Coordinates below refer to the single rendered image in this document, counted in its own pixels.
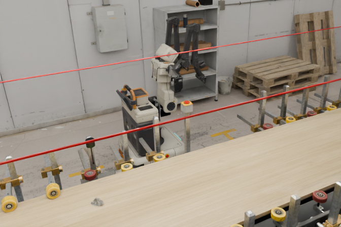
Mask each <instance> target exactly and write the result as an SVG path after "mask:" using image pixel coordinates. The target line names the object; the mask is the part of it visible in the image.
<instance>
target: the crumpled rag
mask: <svg viewBox="0 0 341 227"><path fill-rule="evenodd" d="M90 203H91V205H93V206H102V205H103V204H104V203H103V200H100V198H95V199H94V200H93V201H92V202H90Z"/></svg>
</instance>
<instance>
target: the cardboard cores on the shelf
mask: <svg viewBox="0 0 341 227"><path fill-rule="evenodd" d="M191 23H197V24H203V19H202V18H196V19H188V25H189V24H191ZM181 26H183V20H180V24H179V27H181ZM211 46H212V44H211V42H208V43H206V42H205V41H202V40H201V41H198V49H205V48H210V47H211ZM170 47H171V48H173V49H174V44H172V45H170ZM183 49H184V43H180V52H182V51H183ZM190 51H192V42H191V44H190ZM208 69H209V68H208V66H207V65H206V66H205V67H204V68H202V69H201V68H200V70H201V71H204V70H208ZM194 72H195V70H194V66H192V65H191V64H190V65H189V67H188V71H187V70H185V69H184V68H181V69H180V71H179V73H180V74H179V75H184V74H189V73H194Z"/></svg>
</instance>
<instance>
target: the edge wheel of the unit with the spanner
mask: <svg viewBox="0 0 341 227"><path fill-rule="evenodd" d="M84 178H85V179H86V180H94V179H95V178H96V171H94V170H88V171H86V172H85V173H84Z"/></svg>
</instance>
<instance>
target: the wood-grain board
mask: <svg viewBox="0 0 341 227"><path fill-rule="evenodd" d="M338 181H341V108H338V109H334V110H331V111H327V112H324V113H321V114H318V115H315V116H311V117H308V118H304V119H301V120H298V121H294V122H291V123H287V124H284V125H280V126H277V127H273V128H270V129H267V130H263V131H260V132H256V133H253V134H250V135H246V136H243V137H240V138H236V139H233V140H229V141H226V142H223V143H219V144H215V145H212V146H209V147H205V148H202V149H198V150H195V151H192V152H189V153H186V154H182V155H179V156H175V157H172V158H169V159H165V160H162V161H158V162H155V163H152V164H148V165H144V166H141V167H138V168H134V169H131V170H127V171H124V172H121V173H117V174H114V175H110V176H107V177H104V178H100V179H97V180H94V181H90V182H87V183H83V184H80V185H77V186H73V187H69V188H66V189H63V190H60V195H59V196H58V197H57V198H55V199H50V198H48V197H47V195H43V196H40V197H36V198H33V199H29V200H26V201H23V202H19V203H17V206H16V209H15V210H13V211H11V212H4V211H3V210H2V208H0V227H231V226H232V225H233V224H240V225H243V224H244V216H245V212H247V211H249V210H251V211H252V212H253V213H254V214H255V219H258V218H260V217H263V216H265V215H267V214H270V213H271V210H272V209H273V208H275V207H279V208H284V207H287V206H289V204H290V197H291V195H294V194H297V195H298V196H300V197H301V200H303V199H306V198H308V197H310V196H312V195H313V192H314V191H325V190H327V189H329V188H332V187H334V186H335V183H336V182H338ZM95 198H100V200H103V203H104V204H103V205H102V206H93V205H91V203H90V202H92V201H93V200H94V199H95Z"/></svg>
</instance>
